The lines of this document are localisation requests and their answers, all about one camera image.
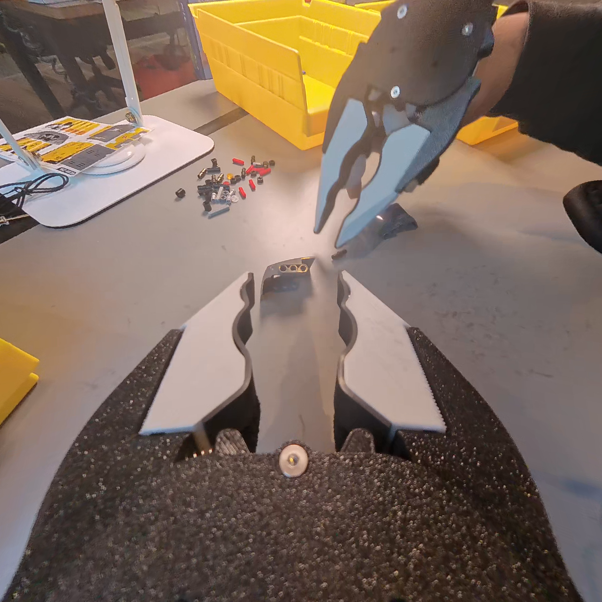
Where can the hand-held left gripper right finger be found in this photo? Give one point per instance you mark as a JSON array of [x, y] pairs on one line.
[[390, 371]]

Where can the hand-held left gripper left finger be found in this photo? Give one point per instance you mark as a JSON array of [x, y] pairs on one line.
[[202, 371]]

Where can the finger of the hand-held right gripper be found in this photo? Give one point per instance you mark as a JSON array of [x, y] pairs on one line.
[[343, 136], [395, 169]]

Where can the grey curved brick panel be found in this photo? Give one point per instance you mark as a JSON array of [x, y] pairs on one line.
[[399, 221], [289, 269]]

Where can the black long brick pin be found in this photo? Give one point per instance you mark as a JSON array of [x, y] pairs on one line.
[[339, 255]]

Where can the yellow plastic parts bin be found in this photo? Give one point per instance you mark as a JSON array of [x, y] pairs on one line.
[[263, 70]]

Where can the person's right forearm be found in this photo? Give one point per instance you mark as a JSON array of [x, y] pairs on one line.
[[555, 70]]

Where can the grey desk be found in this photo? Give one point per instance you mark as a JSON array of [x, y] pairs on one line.
[[141, 282]]

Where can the pile of small brick pins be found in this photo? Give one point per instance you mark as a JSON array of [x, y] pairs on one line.
[[230, 183]]

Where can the cream book stand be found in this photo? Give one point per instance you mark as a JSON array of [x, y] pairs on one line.
[[123, 61]]

